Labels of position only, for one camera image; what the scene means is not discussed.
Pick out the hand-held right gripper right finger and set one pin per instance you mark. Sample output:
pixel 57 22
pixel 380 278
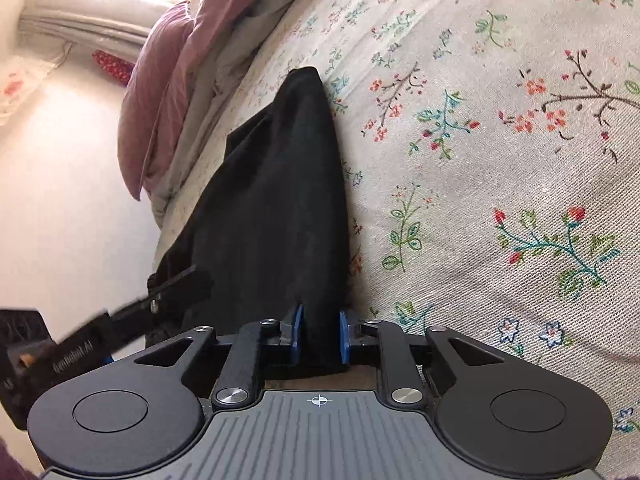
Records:
pixel 344 337

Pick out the floral print bedsheet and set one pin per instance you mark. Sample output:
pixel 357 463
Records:
pixel 500 160

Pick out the white floral cloth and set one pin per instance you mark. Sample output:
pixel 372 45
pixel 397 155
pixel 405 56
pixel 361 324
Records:
pixel 15 90

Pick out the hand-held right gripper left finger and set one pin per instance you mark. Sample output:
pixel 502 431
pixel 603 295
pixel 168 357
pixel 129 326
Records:
pixel 298 332

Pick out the grey curtain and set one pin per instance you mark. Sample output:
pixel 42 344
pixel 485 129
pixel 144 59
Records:
pixel 85 25

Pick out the red patterned cushion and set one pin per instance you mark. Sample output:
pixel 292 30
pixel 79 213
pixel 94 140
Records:
pixel 112 66

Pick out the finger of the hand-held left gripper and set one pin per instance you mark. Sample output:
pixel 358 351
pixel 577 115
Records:
pixel 150 305

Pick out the black pants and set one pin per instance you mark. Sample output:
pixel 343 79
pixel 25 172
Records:
pixel 280 200

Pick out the pink duvet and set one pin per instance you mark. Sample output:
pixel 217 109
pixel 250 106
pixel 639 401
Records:
pixel 160 85

